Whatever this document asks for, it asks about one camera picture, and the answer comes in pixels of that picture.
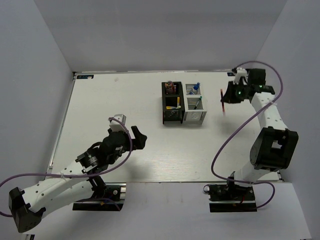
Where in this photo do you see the red pen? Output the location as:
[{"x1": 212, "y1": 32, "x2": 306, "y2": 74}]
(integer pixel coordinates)
[{"x1": 220, "y1": 88, "x2": 226, "y2": 116}]

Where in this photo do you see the green gel pen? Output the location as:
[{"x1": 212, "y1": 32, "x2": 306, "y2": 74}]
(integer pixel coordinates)
[{"x1": 193, "y1": 96, "x2": 202, "y2": 110}]

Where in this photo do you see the blue cap spray bottle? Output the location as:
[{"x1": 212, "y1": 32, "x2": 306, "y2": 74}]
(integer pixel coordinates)
[{"x1": 189, "y1": 82, "x2": 201, "y2": 95}]

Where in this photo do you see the pink tube of crayons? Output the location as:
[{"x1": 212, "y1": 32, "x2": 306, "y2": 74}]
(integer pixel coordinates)
[{"x1": 164, "y1": 81, "x2": 175, "y2": 95}]

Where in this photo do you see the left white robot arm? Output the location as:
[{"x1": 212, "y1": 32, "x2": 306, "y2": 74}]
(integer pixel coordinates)
[{"x1": 8, "y1": 126, "x2": 147, "y2": 233}]

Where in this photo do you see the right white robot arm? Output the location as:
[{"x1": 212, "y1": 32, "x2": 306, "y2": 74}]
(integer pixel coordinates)
[{"x1": 221, "y1": 67, "x2": 299, "y2": 200}]

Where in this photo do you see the white mesh organizer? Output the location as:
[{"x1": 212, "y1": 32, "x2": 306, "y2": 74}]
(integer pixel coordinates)
[{"x1": 182, "y1": 83, "x2": 208, "y2": 125}]

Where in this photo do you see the black mesh organizer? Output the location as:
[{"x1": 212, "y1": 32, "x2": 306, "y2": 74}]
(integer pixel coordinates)
[{"x1": 161, "y1": 81, "x2": 185, "y2": 124}]

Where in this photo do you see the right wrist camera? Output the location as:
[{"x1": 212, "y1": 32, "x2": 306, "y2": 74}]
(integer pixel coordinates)
[{"x1": 231, "y1": 67, "x2": 249, "y2": 84}]

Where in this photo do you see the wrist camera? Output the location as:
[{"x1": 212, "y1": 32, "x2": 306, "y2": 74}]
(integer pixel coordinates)
[
  {"x1": 109, "y1": 114, "x2": 127, "y2": 132},
  {"x1": 231, "y1": 67, "x2": 249, "y2": 84}
]

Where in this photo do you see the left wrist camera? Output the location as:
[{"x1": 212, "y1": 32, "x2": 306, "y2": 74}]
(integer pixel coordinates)
[{"x1": 109, "y1": 114, "x2": 127, "y2": 132}]

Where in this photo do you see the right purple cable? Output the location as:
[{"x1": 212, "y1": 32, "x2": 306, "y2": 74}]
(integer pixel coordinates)
[{"x1": 211, "y1": 61, "x2": 284, "y2": 210}]

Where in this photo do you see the purple cable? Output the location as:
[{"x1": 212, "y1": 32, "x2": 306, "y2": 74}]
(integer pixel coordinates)
[
  {"x1": 0, "y1": 116, "x2": 133, "y2": 218},
  {"x1": 211, "y1": 61, "x2": 284, "y2": 210}
]

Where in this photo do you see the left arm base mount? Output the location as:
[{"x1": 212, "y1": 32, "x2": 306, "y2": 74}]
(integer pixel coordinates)
[{"x1": 72, "y1": 176, "x2": 127, "y2": 212}]

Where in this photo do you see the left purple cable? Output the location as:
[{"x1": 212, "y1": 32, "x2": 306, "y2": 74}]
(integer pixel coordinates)
[{"x1": 0, "y1": 116, "x2": 133, "y2": 218}]

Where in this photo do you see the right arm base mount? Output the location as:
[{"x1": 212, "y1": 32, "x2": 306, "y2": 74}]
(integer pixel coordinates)
[{"x1": 203, "y1": 183, "x2": 258, "y2": 213}]

